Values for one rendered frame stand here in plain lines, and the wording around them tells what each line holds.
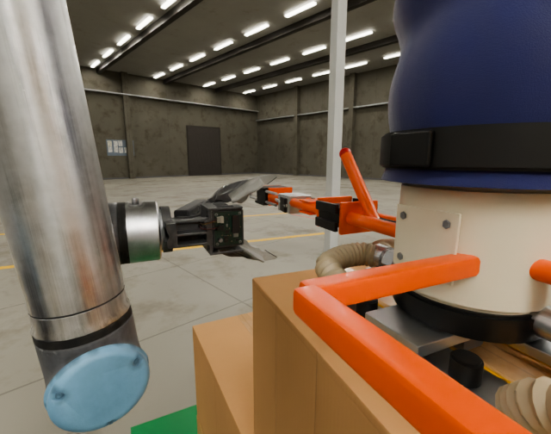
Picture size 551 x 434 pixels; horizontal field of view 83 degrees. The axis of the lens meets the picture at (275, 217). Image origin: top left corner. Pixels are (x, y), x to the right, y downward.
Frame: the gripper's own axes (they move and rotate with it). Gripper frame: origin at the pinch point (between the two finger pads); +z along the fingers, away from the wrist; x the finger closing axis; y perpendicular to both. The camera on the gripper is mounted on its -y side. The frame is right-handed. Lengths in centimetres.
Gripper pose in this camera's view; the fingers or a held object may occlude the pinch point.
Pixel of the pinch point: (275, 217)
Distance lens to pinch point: 57.2
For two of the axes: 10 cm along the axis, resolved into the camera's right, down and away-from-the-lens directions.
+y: 4.1, 1.7, -9.0
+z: 9.1, -0.8, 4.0
